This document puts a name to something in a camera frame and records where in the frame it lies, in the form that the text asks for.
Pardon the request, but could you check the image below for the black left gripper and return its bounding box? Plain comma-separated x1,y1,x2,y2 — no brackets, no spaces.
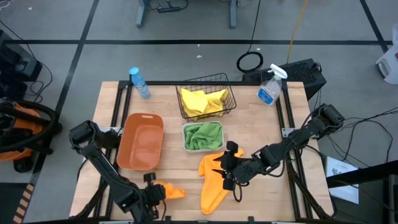
141,172,167,222

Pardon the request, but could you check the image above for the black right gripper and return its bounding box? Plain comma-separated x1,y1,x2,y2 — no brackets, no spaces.
212,140,259,191

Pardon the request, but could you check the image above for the small orange microfiber towel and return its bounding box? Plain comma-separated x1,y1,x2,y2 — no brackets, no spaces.
155,181,187,200

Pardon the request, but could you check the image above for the large orange microfiber towel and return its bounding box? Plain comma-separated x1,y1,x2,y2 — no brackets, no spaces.
198,148,245,215

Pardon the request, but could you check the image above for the white plastic tray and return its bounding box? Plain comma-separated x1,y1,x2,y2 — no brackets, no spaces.
182,120,225,154

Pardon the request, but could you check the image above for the orange plastic basket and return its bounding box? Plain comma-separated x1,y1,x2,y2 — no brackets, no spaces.
116,112,165,171

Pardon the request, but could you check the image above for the clear spray bottle blue label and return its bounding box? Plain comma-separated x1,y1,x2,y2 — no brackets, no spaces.
256,63,289,106

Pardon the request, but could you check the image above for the blue-capped clear water bottle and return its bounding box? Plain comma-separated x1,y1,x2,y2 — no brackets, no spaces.
129,67,152,100

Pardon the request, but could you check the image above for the white printed paper sheet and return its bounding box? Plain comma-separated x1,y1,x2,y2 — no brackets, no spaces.
325,155,360,205

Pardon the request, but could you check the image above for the black computer case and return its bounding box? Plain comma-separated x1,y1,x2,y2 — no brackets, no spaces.
241,58,327,101

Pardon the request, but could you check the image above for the black metal beam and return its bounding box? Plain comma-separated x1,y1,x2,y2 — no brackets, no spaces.
326,159,398,189

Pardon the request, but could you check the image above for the black mat with striped edge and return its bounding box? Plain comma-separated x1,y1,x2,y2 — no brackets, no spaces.
0,182,35,224

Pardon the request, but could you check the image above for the orange and black vacuum cleaner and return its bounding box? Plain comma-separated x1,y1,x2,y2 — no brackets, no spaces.
0,98,63,174

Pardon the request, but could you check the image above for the grey desk leg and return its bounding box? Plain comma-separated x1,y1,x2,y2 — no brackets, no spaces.
229,0,239,30
135,0,149,29

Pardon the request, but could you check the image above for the black power strip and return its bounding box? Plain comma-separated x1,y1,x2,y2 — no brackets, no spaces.
157,6,183,14

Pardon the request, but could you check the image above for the small black equipment box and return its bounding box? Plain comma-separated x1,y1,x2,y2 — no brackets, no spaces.
0,81,29,101

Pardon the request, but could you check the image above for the white plastic device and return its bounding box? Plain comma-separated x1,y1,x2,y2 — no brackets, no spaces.
375,23,398,85

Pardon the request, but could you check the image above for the black wire basket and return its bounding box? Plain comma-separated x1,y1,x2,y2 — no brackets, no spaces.
175,73,237,123

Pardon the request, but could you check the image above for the black aluminium table frame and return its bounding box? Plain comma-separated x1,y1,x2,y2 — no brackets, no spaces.
70,80,336,224

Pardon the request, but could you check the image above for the black coiled cable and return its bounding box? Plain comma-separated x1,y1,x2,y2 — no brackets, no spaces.
236,0,264,74

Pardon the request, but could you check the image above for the yellow cable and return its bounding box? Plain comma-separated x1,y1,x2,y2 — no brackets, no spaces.
285,0,309,65

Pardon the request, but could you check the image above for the black floor cable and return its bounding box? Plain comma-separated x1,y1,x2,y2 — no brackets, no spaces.
310,88,398,169

